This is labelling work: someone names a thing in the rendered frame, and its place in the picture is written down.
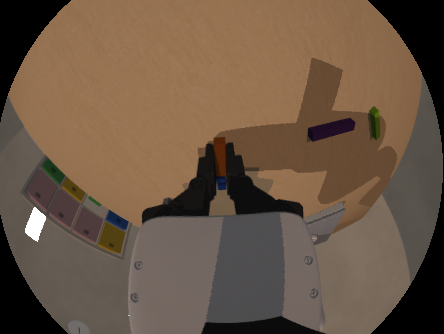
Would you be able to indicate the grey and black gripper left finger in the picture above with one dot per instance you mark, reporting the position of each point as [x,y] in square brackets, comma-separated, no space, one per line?
[191,202]

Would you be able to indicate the orange rod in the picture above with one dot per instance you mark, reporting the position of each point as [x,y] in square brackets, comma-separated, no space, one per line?
[220,156]

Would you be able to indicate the lime green rod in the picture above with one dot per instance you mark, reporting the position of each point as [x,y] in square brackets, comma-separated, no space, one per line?
[375,122]

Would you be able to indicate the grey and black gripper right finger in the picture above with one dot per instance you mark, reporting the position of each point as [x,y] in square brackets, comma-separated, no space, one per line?
[246,196]

